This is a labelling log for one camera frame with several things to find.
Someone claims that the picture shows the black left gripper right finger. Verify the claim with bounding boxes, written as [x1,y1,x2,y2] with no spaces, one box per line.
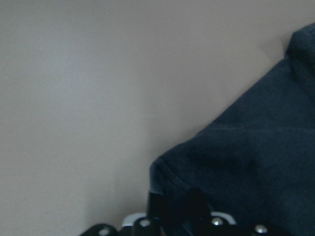
[190,189,236,236]

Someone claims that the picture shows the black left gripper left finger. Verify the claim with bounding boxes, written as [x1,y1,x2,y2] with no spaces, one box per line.
[132,192,163,236]

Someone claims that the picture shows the black t-shirt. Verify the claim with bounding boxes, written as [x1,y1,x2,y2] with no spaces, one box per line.
[150,24,315,236]

